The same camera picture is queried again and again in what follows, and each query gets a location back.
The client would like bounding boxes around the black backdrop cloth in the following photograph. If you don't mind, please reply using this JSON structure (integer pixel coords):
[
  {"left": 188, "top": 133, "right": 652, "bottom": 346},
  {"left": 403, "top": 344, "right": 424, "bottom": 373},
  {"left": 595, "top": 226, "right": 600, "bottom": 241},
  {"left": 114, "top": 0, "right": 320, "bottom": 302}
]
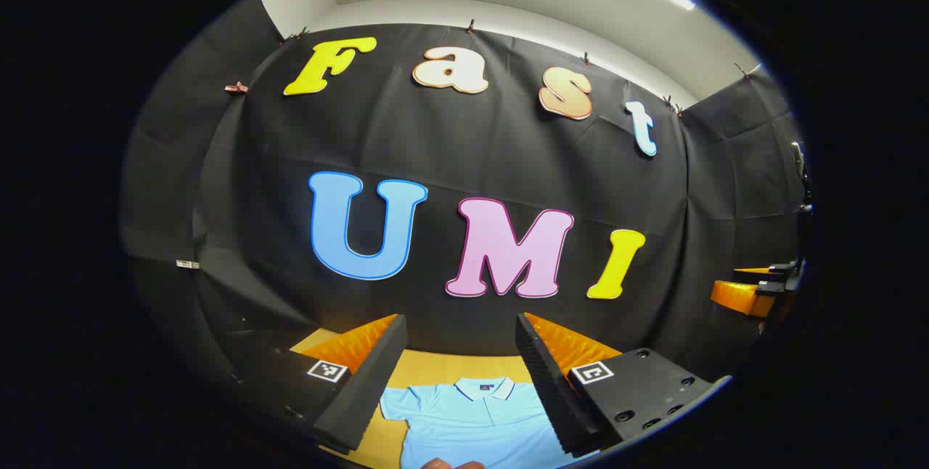
[{"left": 120, "top": 0, "right": 806, "bottom": 390}]

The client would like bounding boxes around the light blue T-shirt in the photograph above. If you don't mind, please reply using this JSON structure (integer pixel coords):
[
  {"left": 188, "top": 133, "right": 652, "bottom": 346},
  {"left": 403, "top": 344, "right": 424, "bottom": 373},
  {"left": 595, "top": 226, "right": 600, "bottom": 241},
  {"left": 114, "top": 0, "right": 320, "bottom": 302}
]
[{"left": 380, "top": 377, "right": 602, "bottom": 469}]

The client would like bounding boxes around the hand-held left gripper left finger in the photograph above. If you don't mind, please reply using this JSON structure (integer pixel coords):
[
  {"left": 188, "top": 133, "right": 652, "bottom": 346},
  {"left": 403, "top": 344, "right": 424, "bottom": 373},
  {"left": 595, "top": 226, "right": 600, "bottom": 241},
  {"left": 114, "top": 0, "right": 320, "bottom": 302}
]
[{"left": 232, "top": 314, "right": 409, "bottom": 455}]

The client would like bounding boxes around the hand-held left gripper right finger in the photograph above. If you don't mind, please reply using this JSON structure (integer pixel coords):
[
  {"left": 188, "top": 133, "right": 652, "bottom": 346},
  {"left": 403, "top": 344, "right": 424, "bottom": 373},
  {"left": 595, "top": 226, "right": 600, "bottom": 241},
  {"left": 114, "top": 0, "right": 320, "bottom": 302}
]
[{"left": 515, "top": 312, "right": 732, "bottom": 457}]

